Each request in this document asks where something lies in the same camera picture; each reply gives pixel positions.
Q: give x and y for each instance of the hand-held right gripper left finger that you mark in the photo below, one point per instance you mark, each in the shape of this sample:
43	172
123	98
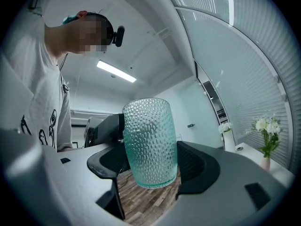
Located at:
89	185

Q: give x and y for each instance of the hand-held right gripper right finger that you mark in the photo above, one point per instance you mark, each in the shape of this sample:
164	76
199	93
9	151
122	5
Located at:
223	196

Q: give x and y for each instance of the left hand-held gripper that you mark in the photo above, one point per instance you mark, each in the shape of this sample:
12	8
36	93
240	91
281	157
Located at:
91	133

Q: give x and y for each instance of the aqua dimpled glass cup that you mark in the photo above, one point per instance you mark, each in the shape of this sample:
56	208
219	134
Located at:
150	145

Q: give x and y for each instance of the small pink vase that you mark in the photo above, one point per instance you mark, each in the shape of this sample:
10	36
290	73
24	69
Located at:
265	165

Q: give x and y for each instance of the tall white vase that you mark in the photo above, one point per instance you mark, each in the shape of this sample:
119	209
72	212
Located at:
229	141

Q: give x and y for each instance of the long ceiling light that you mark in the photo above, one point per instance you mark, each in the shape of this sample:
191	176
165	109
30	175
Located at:
116	70

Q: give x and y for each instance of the white square table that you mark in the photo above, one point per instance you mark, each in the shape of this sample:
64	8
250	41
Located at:
279	173

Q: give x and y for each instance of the white flower bunch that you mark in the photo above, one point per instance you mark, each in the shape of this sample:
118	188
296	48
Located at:
225	127

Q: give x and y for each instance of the white flowers with green leaves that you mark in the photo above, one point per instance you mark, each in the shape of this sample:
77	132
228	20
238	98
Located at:
265	128

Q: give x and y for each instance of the person's grey printed t-shirt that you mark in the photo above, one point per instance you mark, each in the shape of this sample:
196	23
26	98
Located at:
35	79

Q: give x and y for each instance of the person's head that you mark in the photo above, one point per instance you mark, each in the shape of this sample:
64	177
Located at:
61	36

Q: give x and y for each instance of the white wall trunking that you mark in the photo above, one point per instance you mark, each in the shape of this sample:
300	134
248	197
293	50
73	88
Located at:
91	112

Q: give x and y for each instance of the black head-mounted camera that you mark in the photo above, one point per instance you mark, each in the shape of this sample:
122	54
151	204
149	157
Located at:
118	36

